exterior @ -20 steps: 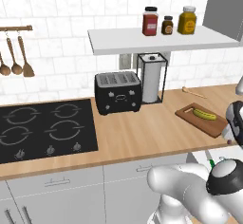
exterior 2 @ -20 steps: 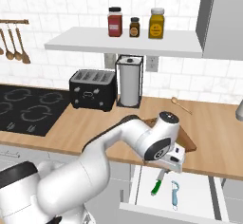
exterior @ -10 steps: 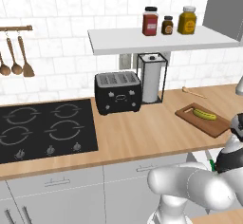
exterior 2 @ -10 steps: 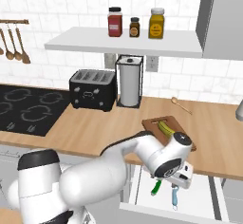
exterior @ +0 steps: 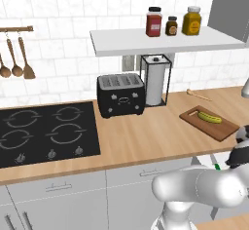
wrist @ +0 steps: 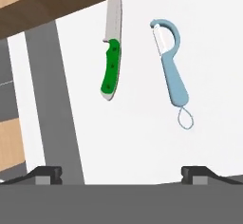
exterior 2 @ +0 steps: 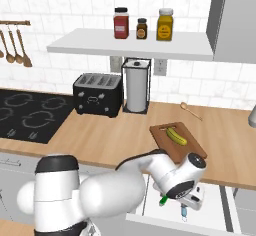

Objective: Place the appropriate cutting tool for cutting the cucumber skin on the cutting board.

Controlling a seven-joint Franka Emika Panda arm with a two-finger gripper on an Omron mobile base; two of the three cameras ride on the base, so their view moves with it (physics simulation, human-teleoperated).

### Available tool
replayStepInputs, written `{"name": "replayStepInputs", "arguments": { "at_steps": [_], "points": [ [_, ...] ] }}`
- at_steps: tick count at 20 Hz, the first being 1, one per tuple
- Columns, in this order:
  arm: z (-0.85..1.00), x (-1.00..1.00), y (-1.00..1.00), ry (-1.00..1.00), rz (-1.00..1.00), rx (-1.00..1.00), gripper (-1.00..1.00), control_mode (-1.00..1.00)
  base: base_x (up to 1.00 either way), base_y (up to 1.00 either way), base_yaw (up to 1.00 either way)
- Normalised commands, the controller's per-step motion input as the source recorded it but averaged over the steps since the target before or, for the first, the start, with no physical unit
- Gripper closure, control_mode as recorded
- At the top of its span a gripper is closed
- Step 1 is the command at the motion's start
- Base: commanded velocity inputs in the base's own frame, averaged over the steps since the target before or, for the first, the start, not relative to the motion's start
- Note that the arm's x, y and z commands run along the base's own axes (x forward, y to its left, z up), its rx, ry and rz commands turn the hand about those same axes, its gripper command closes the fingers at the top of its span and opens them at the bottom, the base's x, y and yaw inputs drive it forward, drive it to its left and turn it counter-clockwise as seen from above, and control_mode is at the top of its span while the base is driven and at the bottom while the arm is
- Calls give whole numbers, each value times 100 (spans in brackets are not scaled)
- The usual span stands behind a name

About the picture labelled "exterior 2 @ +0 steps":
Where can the white paper towel roll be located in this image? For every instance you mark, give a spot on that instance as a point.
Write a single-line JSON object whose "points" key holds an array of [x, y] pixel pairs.
{"points": [[136, 88]]}

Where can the green cucumber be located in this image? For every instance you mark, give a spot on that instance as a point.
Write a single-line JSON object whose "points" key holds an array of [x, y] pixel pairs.
{"points": [[176, 136]]}

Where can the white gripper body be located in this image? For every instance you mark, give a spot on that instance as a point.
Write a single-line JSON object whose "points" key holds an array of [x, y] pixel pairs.
{"points": [[193, 201]]}

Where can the yellow spice jar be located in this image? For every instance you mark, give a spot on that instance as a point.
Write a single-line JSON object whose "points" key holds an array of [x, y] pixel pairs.
{"points": [[165, 26]]}

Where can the grey wall cupboard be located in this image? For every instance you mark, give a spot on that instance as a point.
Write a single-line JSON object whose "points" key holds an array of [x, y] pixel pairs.
{"points": [[235, 20]]}

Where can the grey base cupboard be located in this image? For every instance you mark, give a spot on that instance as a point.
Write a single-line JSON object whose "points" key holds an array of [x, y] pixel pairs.
{"points": [[246, 213]]}

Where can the black toaster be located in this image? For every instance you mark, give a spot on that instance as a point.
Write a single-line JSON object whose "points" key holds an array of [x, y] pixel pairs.
{"points": [[97, 96]]}

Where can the red spice jar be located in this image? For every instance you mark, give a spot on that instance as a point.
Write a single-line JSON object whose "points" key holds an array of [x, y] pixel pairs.
{"points": [[121, 24]]}

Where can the wooden utensil rail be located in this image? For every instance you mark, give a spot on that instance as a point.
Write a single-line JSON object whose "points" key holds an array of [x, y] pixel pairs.
{"points": [[15, 22]]}

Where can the white wall shelf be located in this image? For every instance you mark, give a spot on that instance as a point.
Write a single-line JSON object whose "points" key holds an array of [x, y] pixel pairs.
{"points": [[133, 43]]}

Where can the black paper towel holder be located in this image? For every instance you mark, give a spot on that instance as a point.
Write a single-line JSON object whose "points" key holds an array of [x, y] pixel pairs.
{"points": [[124, 86]]}

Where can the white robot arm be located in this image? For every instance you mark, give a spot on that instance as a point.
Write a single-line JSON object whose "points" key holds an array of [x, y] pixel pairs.
{"points": [[110, 188]]}

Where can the brown wooden cutting board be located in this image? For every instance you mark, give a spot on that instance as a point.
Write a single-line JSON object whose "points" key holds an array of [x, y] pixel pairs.
{"points": [[181, 146]]}

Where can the white open drawer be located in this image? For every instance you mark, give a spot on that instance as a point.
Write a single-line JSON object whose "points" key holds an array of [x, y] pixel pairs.
{"points": [[213, 210]]}

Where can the grey metal tap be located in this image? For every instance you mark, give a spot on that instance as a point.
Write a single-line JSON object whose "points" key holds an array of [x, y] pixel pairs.
{"points": [[252, 116]]}

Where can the hanging wooden spoon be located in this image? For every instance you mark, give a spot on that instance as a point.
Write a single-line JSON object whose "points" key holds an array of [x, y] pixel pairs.
{"points": [[1, 48], [9, 55], [26, 59]]}

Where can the black hob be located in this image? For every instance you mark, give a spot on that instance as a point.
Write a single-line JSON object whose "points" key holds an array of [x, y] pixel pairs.
{"points": [[28, 113]]}

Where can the grey wall socket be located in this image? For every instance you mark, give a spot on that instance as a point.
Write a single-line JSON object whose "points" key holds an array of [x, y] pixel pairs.
{"points": [[115, 64], [160, 67]]}

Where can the small brown spice jar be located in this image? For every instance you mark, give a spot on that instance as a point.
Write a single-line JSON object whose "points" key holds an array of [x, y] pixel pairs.
{"points": [[141, 29]]}

